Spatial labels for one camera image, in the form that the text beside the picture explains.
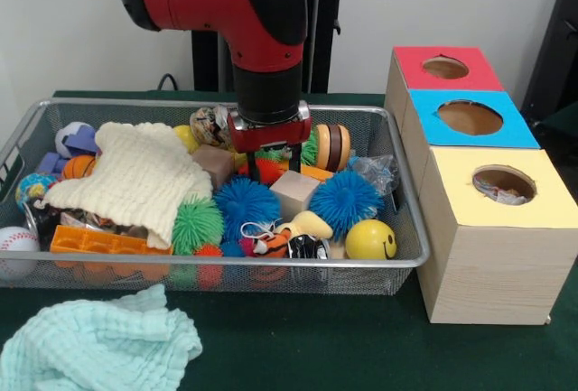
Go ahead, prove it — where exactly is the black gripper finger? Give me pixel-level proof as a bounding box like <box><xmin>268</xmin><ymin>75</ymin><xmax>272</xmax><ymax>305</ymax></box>
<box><xmin>288</xmin><ymin>142</ymin><xmax>303</xmax><ymax>175</ymax></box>
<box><xmin>246</xmin><ymin>150</ymin><xmax>261</xmax><ymax>182</ymax></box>

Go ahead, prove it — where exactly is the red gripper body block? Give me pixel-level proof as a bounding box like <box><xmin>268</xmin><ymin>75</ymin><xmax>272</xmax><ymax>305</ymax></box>
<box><xmin>226</xmin><ymin>101</ymin><xmax>313</xmax><ymax>154</ymax></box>

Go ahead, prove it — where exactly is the cream knitted cloth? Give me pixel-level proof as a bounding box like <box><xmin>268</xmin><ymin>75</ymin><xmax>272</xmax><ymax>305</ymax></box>
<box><xmin>42</xmin><ymin>122</ymin><xmax>214</xmax><ymax>247</ymax></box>

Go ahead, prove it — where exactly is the multicoloured frayed cloth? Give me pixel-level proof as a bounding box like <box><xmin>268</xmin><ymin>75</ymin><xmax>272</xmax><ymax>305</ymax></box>
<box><xmin>473</xmin><ymin>176</ymin><xmax>529</xmax><ymax>206</ymax></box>

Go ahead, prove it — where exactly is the light blue muslin cloth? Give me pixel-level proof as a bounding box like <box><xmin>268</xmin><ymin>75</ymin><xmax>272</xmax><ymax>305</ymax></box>
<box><xmin>0</xmin><ymin>284</ymin><xmax>203</xmax><ymax>391</ymax></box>

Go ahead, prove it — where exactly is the wooden box with three holes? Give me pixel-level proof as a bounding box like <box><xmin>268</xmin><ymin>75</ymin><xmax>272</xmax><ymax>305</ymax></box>
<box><xmin>383</xmin><ymin>45</ymin><xmax>578</xmax><ymax>325</ymax></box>

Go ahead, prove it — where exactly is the light wooden cube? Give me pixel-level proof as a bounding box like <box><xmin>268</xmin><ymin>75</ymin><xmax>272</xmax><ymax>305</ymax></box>
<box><xmin>269</xmin><ymin>170</ymin><xmax>322</xmax><ymax>220</ymax></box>

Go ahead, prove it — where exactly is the blue spiky ball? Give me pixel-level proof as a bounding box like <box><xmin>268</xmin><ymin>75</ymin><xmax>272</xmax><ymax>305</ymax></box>
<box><xmin>214</xmin><ymin>176</ymin><xmax>282</xmax><ymax>234</ymax></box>
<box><xmin>309</xmin><ymin>170</ymin><xmax>386</xmax><ymax>232</ymax></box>

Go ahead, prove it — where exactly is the tan foam block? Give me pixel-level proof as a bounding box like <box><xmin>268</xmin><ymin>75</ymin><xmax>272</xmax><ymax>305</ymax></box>
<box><xmin>191</xmin><ymin>144</ymin><xmax>236</xmax><ymax>191</ymax></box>

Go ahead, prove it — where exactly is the plain yellow ball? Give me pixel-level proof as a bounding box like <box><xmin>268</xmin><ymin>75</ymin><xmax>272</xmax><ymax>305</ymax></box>
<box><xmin>173</xmin><ymin>125</ymin><xmax>200</xmax><ymax>154</ymax></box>

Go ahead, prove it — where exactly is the green spiky ball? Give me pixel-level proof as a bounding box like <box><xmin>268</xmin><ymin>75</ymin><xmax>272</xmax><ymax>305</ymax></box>
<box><xmin>172</xmin><ymin>196</ymin><xmax>226</xmax><ymax>256</ymax></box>

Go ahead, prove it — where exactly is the tiger plush toy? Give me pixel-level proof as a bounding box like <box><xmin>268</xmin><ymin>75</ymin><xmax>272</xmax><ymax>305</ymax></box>
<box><xmin>250</xmin><ymin>230</ymin><xmax>293</xmax><ymax>259</ymax></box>

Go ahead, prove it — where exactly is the yellow smiley ball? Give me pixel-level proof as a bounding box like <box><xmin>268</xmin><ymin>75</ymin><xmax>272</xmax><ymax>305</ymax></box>
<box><xmin>345</xmin><ymin>219</ymin><xmax>398</xmax><ymax>260</ymax></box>

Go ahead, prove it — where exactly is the orange plastic tray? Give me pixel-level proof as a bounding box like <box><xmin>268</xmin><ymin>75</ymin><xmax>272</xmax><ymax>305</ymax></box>
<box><xmin>48</xmin><ymin>224</ymin><xmax>173</xmax><ymax>280</ymax></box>

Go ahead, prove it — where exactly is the white baseball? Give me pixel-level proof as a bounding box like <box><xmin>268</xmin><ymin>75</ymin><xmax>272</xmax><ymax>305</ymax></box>
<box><xmin>0</xmin><ymin>227</ymin><xmax>41</xmax><ymax>279</ymax></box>

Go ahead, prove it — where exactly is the black looped cable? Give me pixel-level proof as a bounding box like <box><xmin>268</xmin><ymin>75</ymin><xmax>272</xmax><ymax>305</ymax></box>
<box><xmin>156</xmin><ymin>72</ymin><xmax>182</xmax><ymax>92</ymax></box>

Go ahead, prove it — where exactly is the wire mesh bin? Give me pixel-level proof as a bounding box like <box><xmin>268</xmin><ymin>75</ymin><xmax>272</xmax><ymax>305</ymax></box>
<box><xmin>0</xmin><ymin>97</ymin><xmax>431</xmax><ymax>295</ymax></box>

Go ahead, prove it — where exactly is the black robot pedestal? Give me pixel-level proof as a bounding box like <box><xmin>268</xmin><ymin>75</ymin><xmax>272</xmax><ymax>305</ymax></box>
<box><xmin>189</xmin><ymin>0</ymin><xmax>365</xmax><ymax>94</ymax></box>

